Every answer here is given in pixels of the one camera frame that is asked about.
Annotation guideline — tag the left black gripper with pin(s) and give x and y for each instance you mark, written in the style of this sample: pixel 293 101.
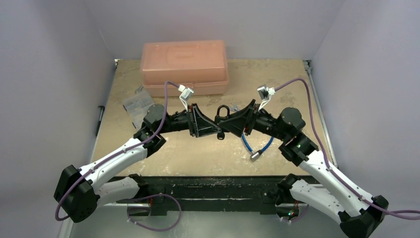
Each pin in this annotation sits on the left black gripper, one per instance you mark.
pixel 204 125

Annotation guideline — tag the black padlock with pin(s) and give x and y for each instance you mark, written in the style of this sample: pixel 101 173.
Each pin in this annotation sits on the black padlock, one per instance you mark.
pixel 222 114

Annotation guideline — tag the orange plastic toolbox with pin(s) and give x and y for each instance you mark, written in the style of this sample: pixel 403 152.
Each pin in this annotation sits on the orange plastic toolbox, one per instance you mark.
pixel 200 65

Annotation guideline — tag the blue cable lock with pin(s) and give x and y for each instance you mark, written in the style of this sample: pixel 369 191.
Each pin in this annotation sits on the blue cable lock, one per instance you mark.
pixel 255 154

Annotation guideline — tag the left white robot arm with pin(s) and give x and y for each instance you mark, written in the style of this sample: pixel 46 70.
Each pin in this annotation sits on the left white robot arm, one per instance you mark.
pixel 80 191

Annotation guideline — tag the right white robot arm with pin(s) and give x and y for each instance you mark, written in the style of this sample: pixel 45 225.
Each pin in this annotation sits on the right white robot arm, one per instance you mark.
pixel 357 212

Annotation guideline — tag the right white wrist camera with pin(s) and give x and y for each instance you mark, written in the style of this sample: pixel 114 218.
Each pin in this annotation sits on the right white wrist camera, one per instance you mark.
pixel 265 94

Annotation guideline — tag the black tool beside table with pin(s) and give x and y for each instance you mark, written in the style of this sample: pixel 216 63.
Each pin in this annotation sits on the black tool beside table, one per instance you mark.
pixel 101 114

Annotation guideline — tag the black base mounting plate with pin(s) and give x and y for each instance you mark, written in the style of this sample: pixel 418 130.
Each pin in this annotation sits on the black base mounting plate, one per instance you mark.
pixel 261 194

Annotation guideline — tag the clear plastic parts box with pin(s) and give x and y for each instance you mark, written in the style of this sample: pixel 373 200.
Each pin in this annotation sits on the clear plastic parts box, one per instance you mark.
pixel 137 106

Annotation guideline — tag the silver open-end wrench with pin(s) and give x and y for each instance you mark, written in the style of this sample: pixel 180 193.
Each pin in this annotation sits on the silver open-end wrench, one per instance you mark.
pixel 234 108

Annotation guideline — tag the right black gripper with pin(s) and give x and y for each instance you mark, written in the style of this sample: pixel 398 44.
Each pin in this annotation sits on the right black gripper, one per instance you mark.
pixel 253 117

